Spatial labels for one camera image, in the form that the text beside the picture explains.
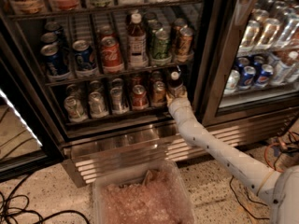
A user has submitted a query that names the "brown tea bottle bottom shelf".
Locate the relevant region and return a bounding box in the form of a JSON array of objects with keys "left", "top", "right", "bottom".
[{"left": 168, "top": 71, "right": 185, "bottom": 97}]

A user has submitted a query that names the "brown tea bottle shelf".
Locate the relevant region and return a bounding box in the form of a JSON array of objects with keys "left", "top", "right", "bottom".
[
  {"left": 127, "top": 13, "right": 147, "bottom": 68},
  {"left": 168, "top": 71, "right": 185, "bottom": 97}
]

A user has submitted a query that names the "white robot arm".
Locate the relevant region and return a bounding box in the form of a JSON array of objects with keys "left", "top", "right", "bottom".
[{"left": 166, "top": 91, "right": 299, "bottom": 224}]

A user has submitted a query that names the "orange can bottom shelf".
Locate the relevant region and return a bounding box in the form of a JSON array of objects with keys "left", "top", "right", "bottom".
[{"left": 151, "top": 81, "right": 165, "bottom": 106}]

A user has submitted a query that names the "red can bottom shelf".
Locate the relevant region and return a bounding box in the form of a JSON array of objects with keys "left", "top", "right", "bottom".
[{"left": 132, "top": 85, "right": 149, "bottom": 110}]

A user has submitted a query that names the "glass fridge door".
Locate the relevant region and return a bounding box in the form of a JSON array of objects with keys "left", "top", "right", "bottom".
[{"left": 200, "top": 0, "right": 299, "bottom": 126}]

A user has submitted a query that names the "brown tea bottle middle shelf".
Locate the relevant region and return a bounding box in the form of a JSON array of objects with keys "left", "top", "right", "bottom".
[{"left": 127, "top": 13, "right": 147, "bottom": 68}]

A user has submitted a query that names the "orange soda can front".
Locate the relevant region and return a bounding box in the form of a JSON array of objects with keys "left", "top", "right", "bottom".
[{"left": 175, "top": 27, "right": 194, "bottom": 62}]

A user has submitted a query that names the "green soda can front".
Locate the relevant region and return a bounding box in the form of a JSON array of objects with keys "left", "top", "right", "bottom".
[{"left": 151, "top": 30, "right": 170, "bottom": 65}]

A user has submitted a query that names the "white can behind glass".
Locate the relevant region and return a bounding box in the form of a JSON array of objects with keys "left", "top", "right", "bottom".
[{"left": 224, "top": 69, "right": 240, "bottom": 94}]

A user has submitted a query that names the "silver can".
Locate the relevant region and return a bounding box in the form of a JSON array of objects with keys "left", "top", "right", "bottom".
[
  {"left": 89, "top": 91, "right": 108, "bottom": 119},
  {"left": 64, "top": 96, "right": 88, "bottom": 122},
  {"left": 110, "top": 87, "right": 128, "bottom": 114}
]

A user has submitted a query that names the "blue Pepsi can behind glass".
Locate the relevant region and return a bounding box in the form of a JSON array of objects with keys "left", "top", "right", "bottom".
[{"left": 238, "top": 66, "right": 256, "bottom": 90}]

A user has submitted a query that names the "red Coca-Cola can front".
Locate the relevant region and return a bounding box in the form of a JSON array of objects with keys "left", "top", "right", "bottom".
[{"left": 101, "top": 36, "right": 124, "bottom": 73}]

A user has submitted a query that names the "Pepsi can behind glass right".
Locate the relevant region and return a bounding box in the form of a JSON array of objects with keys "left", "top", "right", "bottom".
[{"left": 254, "top": 64, "right": 274, "bottom": 88}]

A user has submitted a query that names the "blue Pepsi can front right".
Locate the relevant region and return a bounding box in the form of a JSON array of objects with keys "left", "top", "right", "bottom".
[{"left": 72, "top": 39, "right": 98, "bottom": 77}]

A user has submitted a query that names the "clear plastic bin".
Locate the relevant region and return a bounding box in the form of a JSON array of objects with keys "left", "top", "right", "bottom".
[{"left": 93, "top": 161, "right": 195, "bottom": 224}]

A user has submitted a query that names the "silver can bottom far left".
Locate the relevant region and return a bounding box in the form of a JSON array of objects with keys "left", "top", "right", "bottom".
[{"left": 64, "top": 96, "right": 88, "bottom": 122}]

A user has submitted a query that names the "blue Pepsi can front left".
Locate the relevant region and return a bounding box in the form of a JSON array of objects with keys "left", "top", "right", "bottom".
[{"left": 40, "top": 44, "right": 70, "bottom": 81}]

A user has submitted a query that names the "orange cable coil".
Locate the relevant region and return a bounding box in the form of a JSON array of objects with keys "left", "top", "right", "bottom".
[{"left": 263, "top": 131, "right": 299, "bottom": 173}]

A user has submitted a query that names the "black power adapter cable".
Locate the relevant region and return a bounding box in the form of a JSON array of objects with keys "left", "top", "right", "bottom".
[{"left": 228, "top": 175, "right": 272, "bottom": 221}]

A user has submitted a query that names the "black cable left floor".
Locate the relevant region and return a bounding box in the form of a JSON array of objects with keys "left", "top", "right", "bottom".
[{"left": 0, "top": 175, "right": 91, "bottom": 224}]

